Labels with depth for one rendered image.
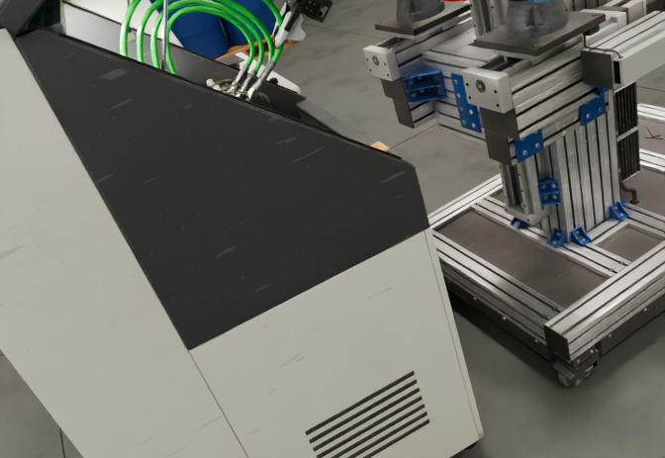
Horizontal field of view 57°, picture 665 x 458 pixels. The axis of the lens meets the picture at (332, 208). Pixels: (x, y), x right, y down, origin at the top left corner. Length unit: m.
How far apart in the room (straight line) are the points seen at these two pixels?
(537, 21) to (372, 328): 0.82
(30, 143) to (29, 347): 0.38
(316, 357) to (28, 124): 0.76
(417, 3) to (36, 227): 1.29
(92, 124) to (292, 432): 0.84
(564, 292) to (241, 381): 1.08
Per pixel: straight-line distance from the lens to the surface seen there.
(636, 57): 1.66
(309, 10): 1.46
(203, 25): 6.31
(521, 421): 1.99
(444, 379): 1.65
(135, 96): 1.09
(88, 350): 1.28
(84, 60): 1.08
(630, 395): 2.04
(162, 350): 1.30
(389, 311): 1.44
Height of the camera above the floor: 1.55
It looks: 29 degrees down
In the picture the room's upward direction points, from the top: 19 degrees counter-clockwise
